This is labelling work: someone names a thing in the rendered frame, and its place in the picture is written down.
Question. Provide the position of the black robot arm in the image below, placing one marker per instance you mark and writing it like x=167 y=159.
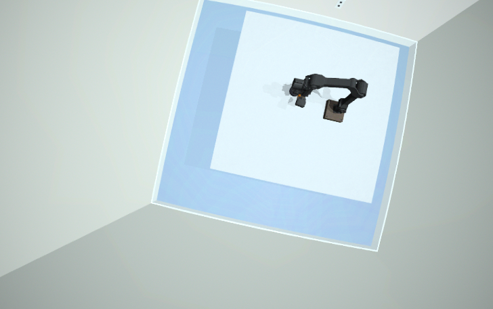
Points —
x=316 y=81

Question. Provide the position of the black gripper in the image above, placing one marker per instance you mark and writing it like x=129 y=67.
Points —
x=301 y=101

